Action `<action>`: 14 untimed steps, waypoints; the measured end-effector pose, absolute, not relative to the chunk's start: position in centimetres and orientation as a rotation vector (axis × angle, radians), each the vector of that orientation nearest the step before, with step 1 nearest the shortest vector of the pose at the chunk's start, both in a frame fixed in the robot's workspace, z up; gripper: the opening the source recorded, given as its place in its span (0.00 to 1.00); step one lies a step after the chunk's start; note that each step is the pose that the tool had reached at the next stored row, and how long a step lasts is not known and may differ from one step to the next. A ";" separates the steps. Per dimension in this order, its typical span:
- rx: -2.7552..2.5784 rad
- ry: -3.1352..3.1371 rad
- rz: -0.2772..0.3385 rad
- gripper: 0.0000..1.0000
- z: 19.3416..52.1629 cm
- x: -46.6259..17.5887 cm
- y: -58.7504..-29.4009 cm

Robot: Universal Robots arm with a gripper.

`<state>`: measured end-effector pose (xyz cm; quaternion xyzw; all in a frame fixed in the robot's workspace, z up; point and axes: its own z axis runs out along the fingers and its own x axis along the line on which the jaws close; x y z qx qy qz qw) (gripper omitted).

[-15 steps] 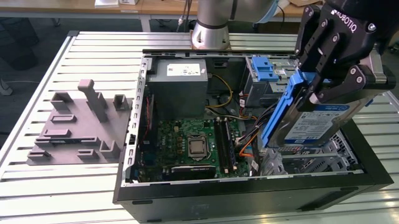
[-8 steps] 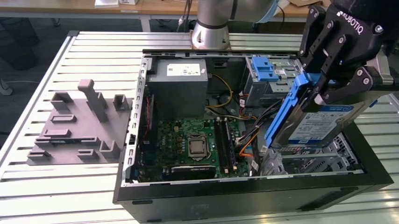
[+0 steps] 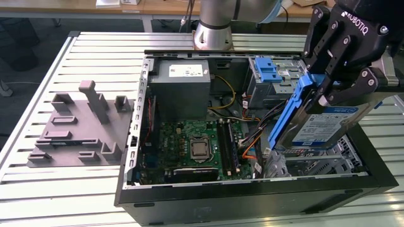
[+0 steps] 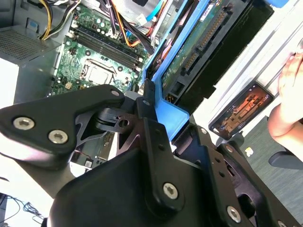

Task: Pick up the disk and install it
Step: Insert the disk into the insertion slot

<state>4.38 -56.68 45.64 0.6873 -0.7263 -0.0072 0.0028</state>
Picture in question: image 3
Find blue drive latch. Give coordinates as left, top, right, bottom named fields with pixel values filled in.
left=255, top=57, right=281, bottom=83

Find RAM stick in slot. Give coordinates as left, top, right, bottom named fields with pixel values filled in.
left=227, top=122, right=241, bottom=173

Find metal optical drive cage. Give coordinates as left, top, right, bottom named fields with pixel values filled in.
left=245, top=56, right=309, bottom=109

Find black PC case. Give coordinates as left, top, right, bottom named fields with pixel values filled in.
left=113, top=49, right=399, bottom=225

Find orange wires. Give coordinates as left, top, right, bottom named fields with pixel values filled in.
left=241, top=146, right=259, bottom=160

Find hard disk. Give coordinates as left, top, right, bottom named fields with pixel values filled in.
left=267, top=73, right=384, bottom=152

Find wooden desk white frame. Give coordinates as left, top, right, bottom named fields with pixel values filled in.
left=0, top=0, right=316, bottom=36

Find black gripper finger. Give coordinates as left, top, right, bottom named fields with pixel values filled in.
left=319, top=67, right=380, bottom=106
left=303, top=6, right=351, bottom=114

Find large white box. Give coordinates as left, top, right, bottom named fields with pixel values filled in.
left=95, top=0, right=120, bottom=9

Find grey stand foot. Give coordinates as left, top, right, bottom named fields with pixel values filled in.
left=0, top=79, right=13, bottom=97

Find yellow wires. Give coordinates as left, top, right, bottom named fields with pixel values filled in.
left=208, top=75, right=236, bottom=111

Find metal disk bay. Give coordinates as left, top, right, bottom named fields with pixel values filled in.
left=263, top=148, right=357, bottom=179

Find grey parts rack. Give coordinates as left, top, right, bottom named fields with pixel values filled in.
left=27, top=79, right=135, bottom=169

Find black graphics card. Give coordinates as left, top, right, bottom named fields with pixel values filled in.
left=164, top=166, right=219, bottom=183

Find black cable bundle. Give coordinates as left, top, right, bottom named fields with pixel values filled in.
left=239, top=99, right=288, bottom=147

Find grey power supply unit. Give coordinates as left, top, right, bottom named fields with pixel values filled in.
left=148, top=60, right=212, bottom=121

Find brown cardboard piece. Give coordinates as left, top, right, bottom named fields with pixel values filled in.
left=292, top=0, right=325, bottom=8

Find silver CPU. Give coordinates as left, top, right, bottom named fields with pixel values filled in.
left=191, top=142, right=209, bottom=159

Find green motherboard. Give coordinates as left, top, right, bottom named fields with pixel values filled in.
left=139, top=119, right=256, bottom=184

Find CPU socket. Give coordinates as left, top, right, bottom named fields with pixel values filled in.
left=188, top=136, right=212, bottom=164

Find black waste bin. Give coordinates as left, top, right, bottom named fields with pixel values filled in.
left=0, top=17, right=40, bottom=71

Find black desk cable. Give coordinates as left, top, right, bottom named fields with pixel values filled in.
left=280, top=4, right=289, bottom=24

